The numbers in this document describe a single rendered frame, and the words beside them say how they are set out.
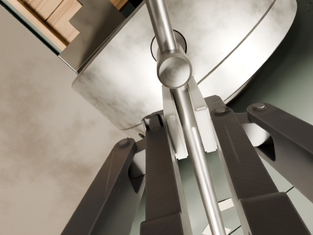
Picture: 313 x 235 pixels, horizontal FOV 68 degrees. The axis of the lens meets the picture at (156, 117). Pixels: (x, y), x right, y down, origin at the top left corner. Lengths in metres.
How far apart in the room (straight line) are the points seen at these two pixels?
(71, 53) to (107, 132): 1.28
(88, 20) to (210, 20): 0.18
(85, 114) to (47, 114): 0.24
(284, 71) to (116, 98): 0.19
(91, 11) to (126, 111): 0.16
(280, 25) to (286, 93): 0.07
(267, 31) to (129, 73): 0.14
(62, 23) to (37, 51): 0.99
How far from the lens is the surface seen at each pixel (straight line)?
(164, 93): 0.17
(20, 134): 1.77
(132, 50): 0.23
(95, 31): 0.36
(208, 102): 0.16
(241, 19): 0.25
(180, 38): 0.23
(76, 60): 0.36
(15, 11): 1.01
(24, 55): 1.61
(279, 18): 0.29
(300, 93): 0.28
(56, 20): 0.60
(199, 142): 0.18
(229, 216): 0.30
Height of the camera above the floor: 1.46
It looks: 69 degrees down
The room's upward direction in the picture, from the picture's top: 167 degrees clockwise
